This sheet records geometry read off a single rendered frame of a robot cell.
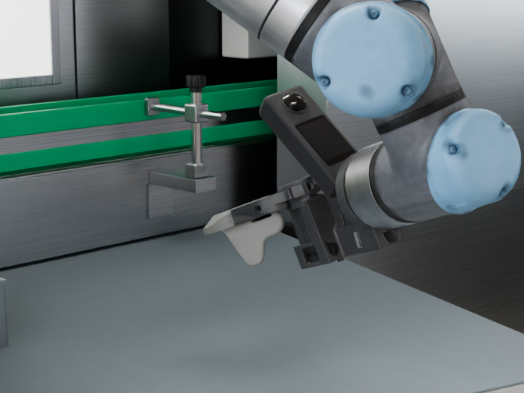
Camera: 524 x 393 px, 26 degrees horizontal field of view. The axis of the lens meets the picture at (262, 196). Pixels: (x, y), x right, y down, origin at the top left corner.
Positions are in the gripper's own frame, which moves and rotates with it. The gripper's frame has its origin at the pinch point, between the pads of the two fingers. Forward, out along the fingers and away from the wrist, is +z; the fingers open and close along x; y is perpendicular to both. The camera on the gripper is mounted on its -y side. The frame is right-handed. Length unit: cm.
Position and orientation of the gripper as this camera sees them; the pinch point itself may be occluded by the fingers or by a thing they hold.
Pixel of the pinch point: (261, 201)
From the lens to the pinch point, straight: 116.8
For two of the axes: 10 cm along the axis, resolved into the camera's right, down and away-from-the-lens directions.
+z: -4.7, 1.6, 8.7
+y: 3.6, 9.3, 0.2
